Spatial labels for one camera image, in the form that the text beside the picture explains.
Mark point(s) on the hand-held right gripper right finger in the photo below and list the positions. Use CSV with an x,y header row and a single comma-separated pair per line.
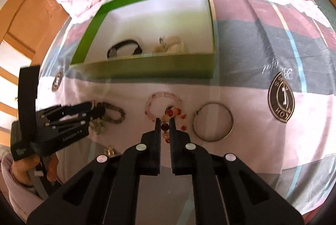
x,y
172,133

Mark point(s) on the wooden wardrobe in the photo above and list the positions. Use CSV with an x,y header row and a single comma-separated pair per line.
x,y
29,18

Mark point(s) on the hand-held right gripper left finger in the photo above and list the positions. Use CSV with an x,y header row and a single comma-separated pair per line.
x,y
158,133

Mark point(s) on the pink grey printed bed sheet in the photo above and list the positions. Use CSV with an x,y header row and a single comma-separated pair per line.
x,y
249,44

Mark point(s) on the green cardboard box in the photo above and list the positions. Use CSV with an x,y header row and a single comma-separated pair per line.
x,y
147,67

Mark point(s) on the person's left forearm pink sleeve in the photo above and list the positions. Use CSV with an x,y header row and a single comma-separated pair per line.
x,y
15,196

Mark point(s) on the person's left hand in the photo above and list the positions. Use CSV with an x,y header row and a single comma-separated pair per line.
x,y
23,168

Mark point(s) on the silver bangle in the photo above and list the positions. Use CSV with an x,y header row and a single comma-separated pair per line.
x,y
231,122

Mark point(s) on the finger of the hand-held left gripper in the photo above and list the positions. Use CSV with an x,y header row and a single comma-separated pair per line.
x,y
65,109
78,118

